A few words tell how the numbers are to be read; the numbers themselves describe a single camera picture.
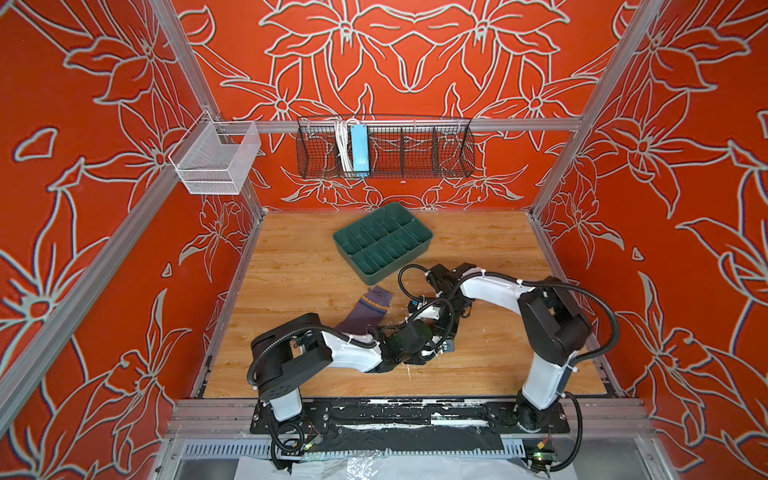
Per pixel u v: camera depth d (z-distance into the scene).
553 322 0.49
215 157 0.94
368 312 0.92
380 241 1.04
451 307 0.79
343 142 0.88
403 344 0.66
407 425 0.73
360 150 0.90
